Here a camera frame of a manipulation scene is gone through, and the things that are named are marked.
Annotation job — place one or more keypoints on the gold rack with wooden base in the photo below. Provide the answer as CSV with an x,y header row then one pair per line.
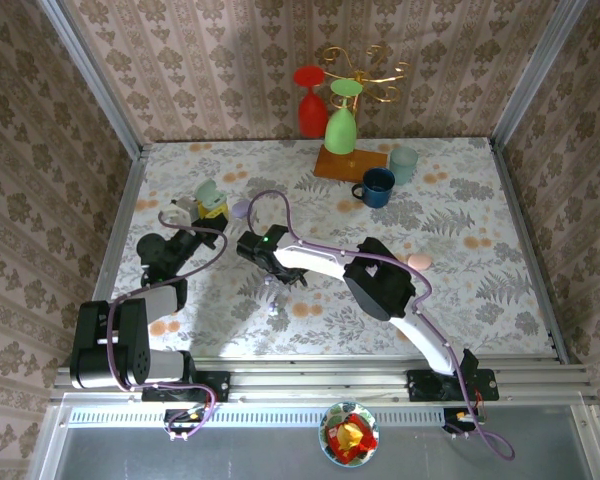
x,y
375,162

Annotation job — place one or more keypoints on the yellow candy wrapper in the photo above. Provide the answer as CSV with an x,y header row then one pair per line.
x,y
351,434

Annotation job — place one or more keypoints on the red wine glass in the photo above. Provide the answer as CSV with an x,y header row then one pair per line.
x,y
312,117

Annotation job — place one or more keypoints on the pale mint charging case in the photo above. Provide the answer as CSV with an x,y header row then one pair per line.
x,y
206,189

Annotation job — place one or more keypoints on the aluminium side rail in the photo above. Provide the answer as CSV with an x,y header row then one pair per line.
x,y
125,215
515,215

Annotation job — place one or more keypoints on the floral tablecloth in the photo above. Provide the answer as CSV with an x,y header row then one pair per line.
x,y
305,165

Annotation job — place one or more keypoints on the dark blue mug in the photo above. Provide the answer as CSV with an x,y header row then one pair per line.
x,y
380,197

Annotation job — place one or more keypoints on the patterned candy bowl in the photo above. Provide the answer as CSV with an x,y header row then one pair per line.
x,y
350,460

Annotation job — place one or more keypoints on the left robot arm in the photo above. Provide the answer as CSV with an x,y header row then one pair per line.
x,y
90,345

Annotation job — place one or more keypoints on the peach pink charging case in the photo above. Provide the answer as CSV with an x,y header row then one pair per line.
x,y
419,261

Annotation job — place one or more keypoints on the black connector box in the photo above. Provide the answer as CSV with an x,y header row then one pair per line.
x,y
455,425
180,417

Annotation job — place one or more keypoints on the green wine glass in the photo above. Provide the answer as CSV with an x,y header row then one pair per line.
x,y
340,130

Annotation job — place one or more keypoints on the aluminium front rail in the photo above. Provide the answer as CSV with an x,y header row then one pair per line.
x,y
320,380

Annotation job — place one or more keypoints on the aluminium corner post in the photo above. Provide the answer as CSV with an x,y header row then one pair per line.
x,y
90,75
535,70

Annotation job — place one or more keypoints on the grey metal panel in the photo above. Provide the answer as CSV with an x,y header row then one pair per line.
x,y
130,455

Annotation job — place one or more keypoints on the red candy packet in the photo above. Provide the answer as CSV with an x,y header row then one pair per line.
x,y
367,440

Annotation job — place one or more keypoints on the teal glass tumbler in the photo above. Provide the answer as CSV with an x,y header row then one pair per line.
x,y
404,165

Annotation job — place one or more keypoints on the slotted metal strip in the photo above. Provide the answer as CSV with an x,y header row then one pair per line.
x,y
280,416

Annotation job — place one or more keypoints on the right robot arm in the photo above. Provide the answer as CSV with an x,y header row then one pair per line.
x,y
315,262

